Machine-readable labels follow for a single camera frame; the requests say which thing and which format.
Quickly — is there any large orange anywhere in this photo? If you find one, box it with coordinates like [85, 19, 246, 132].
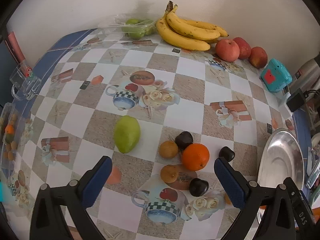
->
[181, 143, 210, 171]

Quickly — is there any glass mug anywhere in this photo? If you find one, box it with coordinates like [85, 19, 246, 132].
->
[10, 60, 41, 101]

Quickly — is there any steel thermos jug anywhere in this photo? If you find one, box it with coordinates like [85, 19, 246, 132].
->
[289, 54, 320, 92]

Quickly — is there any black power adapter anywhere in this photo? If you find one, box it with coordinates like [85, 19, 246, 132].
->
[286, 88, 306, 113]

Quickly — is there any large steel bowl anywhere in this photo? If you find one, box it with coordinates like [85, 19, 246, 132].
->
[257, 128, 304, 190]

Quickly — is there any patterned tablecloth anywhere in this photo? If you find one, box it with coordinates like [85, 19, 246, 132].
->
[6, 30, 293, 239]

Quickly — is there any pale red apple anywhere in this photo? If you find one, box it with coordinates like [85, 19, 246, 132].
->
[215, 39, 240, 62]

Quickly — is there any right red apple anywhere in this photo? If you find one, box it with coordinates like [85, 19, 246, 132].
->
[248, 47, 268, 69]

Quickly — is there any teal plastic box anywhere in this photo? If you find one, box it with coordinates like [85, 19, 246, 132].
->
[260, 59, 292, 93]

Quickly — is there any clear box of green fruit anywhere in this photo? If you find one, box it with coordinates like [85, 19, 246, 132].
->
[98, 14, 158, 40]

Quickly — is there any yellow banana bunch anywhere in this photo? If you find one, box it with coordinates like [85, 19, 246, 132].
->
[156, 1, 228, 51]

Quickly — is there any middle red apple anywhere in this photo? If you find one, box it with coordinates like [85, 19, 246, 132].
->
[233, 37, 251, 60]

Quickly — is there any dark plum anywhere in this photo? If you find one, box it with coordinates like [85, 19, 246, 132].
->
[219, 146, 235, 162]
[175, 131, 194, 151]
[189, 178, 209, 197]

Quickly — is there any clear fruit tray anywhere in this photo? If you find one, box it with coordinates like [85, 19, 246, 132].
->
[1, 101, 25, 181]

